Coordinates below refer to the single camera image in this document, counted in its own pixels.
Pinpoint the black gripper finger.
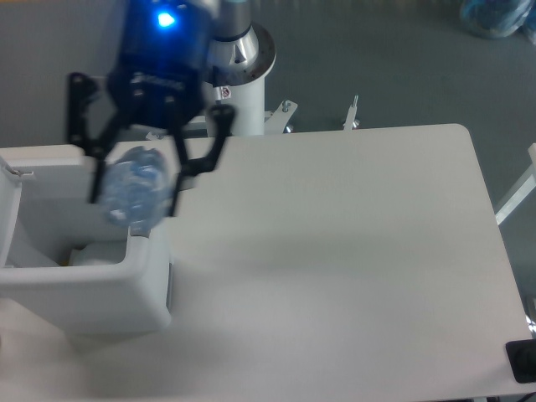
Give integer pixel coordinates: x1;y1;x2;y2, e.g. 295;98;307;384
165;103;235;217
66;72;130;204

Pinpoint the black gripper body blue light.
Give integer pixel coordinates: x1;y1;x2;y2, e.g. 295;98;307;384
107;1;218;128

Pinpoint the clear plastic water bottle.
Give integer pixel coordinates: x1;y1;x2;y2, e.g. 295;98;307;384
98;147;171;236

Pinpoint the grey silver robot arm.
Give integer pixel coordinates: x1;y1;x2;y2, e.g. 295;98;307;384
66;1;252;216

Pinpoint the white trash can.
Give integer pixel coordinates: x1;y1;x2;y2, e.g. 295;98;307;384
1;145;174;334

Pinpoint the white levelling foot bolt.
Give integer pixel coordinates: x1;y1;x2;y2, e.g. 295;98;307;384
343;95;360;131

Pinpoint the blue plastic bag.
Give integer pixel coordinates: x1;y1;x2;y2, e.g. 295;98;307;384
459;1;535;45

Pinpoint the black device table edge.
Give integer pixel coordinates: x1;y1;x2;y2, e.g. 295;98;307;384
505;339;535;384

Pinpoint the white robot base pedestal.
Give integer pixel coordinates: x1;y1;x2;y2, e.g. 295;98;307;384
145;23;299;142

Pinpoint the white metal frame right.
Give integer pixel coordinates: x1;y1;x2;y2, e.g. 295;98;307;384
495;143;535;225

